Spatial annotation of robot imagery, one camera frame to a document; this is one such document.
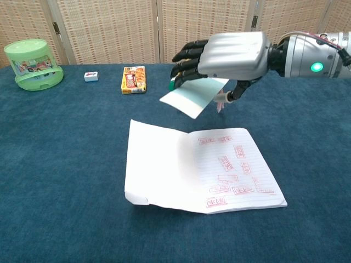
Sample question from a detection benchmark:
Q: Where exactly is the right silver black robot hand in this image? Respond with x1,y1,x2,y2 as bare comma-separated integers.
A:
167,31,272,106

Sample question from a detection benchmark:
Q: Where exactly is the blue bookmark with pink tassel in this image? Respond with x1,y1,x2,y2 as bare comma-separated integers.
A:
159,77,230,119

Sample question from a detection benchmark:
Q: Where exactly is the white notebook with yellow spine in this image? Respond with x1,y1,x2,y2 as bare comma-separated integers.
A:
124,119,288,215

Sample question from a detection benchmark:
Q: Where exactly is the yellow snack box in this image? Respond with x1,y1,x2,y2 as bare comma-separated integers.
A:
121,66,147,95

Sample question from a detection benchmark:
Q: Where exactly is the woven bamboo folding screen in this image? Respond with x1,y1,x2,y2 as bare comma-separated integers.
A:
0,0,351,69

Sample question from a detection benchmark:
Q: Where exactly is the white mahjong tile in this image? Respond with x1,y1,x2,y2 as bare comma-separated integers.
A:
83,71,99,83

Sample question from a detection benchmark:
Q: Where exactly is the blue table cloth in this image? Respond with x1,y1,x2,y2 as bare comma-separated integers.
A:
0,63,351,263

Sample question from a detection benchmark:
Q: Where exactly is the green plastic container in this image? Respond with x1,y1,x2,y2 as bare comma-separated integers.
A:
3,39,64,92

